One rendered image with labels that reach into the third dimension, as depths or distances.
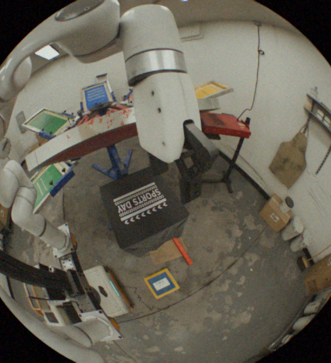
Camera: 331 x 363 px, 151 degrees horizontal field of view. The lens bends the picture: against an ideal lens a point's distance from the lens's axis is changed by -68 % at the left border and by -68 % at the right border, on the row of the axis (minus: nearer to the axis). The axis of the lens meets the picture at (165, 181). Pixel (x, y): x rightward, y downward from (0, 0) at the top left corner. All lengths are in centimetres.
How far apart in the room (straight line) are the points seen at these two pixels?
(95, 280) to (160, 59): 158
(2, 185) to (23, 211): 12
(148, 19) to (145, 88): 10
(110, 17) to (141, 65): 7
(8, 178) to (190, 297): 175
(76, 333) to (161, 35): 60
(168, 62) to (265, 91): 210
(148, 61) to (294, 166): 210
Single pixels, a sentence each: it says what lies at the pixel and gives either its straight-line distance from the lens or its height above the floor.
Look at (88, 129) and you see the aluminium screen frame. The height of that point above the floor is 154.
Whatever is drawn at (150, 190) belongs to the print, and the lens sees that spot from 88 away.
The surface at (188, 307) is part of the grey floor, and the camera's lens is 173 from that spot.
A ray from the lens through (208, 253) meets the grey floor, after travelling 175.
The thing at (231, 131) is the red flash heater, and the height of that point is 107.
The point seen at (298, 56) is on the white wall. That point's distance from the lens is 227.
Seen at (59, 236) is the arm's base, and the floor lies 120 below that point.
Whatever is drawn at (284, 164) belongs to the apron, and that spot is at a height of 80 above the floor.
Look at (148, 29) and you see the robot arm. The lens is 17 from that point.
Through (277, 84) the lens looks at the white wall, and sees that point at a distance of 217.
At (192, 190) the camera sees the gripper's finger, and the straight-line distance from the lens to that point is 17.
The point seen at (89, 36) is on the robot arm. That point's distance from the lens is 16.
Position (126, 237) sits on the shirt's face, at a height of 95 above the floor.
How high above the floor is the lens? 165
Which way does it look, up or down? 49 degrees down
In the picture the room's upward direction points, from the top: straight up
